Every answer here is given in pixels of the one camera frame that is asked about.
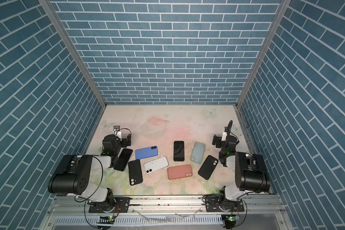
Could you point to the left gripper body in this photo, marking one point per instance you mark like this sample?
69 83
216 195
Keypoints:
125 142

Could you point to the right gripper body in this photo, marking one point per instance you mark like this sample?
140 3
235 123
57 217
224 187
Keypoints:
217 141

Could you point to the light blue phone case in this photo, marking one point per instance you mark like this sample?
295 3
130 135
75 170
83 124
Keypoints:
198 152

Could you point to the black phone purple edge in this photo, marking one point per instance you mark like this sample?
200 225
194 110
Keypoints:
178 151

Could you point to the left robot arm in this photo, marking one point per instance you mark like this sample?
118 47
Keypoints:
72 175

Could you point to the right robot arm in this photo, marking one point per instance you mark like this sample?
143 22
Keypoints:
250 174

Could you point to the black phone far left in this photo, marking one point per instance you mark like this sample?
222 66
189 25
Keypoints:
123 159

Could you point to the blue phone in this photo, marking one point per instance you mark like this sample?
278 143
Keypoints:
146 152

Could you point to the black phone case right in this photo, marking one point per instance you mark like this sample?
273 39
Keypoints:
208 167

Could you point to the black phone case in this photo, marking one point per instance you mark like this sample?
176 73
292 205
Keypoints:
135 172
208 167

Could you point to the white phone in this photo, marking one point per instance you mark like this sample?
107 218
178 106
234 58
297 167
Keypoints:
156 165

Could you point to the black phone case left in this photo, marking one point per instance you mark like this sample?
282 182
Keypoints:
135 172

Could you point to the pink phone case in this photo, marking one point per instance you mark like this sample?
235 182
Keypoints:
178 172

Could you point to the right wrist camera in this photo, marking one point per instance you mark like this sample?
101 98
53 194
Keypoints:
224 134

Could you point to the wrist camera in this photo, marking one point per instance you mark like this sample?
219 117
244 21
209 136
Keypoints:
117 130
224 134

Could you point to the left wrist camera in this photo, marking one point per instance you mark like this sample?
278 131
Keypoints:
117 130

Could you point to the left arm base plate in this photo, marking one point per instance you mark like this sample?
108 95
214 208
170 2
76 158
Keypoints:
118 205

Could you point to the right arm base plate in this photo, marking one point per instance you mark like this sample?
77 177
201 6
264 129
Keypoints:
216 203

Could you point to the white slotted cable duct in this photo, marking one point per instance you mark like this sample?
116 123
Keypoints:
137 220

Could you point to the aluminium front rail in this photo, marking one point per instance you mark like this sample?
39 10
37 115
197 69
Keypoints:
193 204

